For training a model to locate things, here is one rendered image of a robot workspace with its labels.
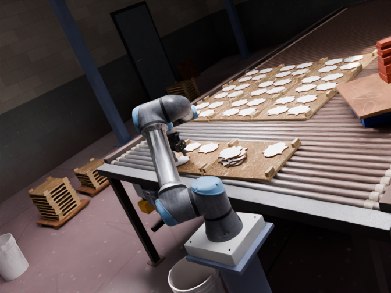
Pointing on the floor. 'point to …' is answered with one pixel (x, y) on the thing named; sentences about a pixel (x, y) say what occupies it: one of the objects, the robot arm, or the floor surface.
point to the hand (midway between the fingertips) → (179, 161)
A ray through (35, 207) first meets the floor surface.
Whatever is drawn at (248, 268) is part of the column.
